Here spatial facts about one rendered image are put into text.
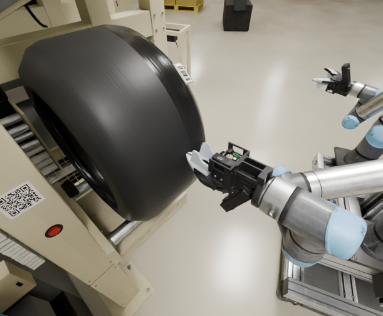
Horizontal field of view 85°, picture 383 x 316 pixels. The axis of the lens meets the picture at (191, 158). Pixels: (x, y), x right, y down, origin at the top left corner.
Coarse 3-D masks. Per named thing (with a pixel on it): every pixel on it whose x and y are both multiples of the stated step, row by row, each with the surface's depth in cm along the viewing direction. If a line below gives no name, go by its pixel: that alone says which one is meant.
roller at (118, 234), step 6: (126, 222) 74; (132, 222) 75; (138, 222) 76; (120, 228) 73; (126, 228) 73; (132, 228) 75; (108, 234) 72; (114, 234) 71; (120, 234) 72; (126, 234) 73; (114, 240) 71; (120, 240) 72
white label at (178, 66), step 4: (176, 64) 51; (180, 64) 53; (176, 68) 50; (180, 68) 52; (184, 68) 54; (180, 72) 51; (184, 72) 53; (184, 76) 52; (188, 76) 53; (184, 80) 51; (188, 80) 52
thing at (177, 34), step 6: (168, 24) 285; (174, 24) 282; (180, 24) 280; (186, 24) 280; (168, 30) 263; (174, 30) 279; (180, 30) 263; (186, 30) 271; (168, 36) 273; (174, 36) 272; (180, 36) 260; (186, 36) 287; (180, 42) 265; (186, 42) 292; (180, 48) 271; (180, 54) 276; (180, 60) 282
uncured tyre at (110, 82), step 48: (48, 48) 43; (96, 48) 44; (144, 48) 48; (48, 96) 42; (96, 96) 40; (144, 96) 44; (192, 96) 54; (96, 144) 41; (144, 144) 43; (192, 144) 53; (96, 192) 76; (144, 192) 47
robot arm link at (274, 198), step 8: (272, 184) 37; (280, 184) 37; (288, 184) 37; (264, 192) 38; (272, 192) 37; (280, 192) 36; (288, 192) 36; (264, 200) 37; (272, 200) 36; (280, 200) 36; (264, 208) 38; (272, 208) 37; (280, 208) 36; (272, 216) 37
